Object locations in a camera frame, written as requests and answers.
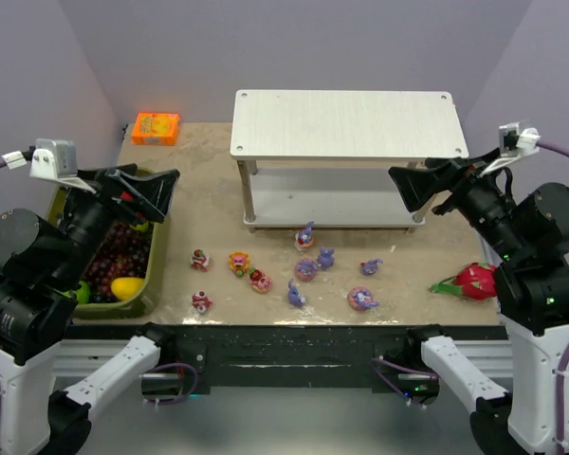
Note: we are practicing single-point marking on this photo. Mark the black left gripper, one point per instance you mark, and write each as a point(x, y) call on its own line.
point(112, 191)

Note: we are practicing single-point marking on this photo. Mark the white two-tier shelf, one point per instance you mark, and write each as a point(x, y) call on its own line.
point(323, 156)

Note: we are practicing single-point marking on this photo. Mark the olive green plastic bin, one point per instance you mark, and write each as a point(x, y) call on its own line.
point(154, 265)

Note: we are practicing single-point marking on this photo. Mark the pink bear cake toy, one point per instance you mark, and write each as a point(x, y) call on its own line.
point(200, 260)

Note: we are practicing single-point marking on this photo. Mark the black table front frame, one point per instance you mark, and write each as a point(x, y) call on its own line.
point(282, 356)

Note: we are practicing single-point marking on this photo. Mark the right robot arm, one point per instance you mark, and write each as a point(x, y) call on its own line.
point(532, 287)

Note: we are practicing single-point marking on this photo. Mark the green lime toy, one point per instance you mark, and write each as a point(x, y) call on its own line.
point(81, 294)

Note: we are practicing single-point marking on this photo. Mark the yellow mango toy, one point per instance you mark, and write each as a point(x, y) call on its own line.
point(125, 288)

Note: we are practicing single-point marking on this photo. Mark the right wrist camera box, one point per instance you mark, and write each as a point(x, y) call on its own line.
point(517, 140)

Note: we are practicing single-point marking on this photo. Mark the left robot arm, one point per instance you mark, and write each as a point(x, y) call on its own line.
point(41, 265)

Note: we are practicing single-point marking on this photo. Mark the pink bear santa hat toy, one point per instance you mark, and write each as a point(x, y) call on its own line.
point(201, 302)

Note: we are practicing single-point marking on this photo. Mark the orange snack box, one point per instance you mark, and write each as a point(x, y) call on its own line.
point(160, 129)

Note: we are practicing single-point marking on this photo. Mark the purple bunny lying toy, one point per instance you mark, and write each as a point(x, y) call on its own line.
point(370, 268)

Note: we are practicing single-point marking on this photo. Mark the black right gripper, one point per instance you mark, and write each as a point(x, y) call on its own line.
point(451, 175)

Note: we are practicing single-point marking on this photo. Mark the purple bunny sitting toy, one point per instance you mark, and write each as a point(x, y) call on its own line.
point(294, 296)

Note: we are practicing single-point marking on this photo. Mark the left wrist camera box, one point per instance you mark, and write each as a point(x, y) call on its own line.
point(54, 160)

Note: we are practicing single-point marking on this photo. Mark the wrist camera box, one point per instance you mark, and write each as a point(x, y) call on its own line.
point(54, 160)
point(517, 140)

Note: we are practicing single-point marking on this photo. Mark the purple bunny on cup toy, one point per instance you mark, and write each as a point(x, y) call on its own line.
point(304, 238)

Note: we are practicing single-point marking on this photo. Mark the purple bunny standing toy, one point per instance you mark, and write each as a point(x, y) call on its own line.
point(326, 258)

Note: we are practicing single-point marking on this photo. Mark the purple bunny large donut toy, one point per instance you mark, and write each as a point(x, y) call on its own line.
point(362, 299)

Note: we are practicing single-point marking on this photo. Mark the red dragon fruit toy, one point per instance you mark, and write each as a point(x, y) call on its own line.
point(475, 281)

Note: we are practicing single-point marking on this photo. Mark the dark purple grape bunch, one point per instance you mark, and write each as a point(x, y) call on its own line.
point(124, 254)

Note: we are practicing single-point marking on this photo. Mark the purple bunny pink donut toy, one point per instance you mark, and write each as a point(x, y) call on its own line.
point(306, 269)

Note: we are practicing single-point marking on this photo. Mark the pink bear sunflower toy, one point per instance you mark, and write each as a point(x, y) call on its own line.
point(239, 263)

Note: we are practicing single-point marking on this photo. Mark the pink bear strawberry donut toy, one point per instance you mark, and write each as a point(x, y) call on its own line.
point(259, 280)

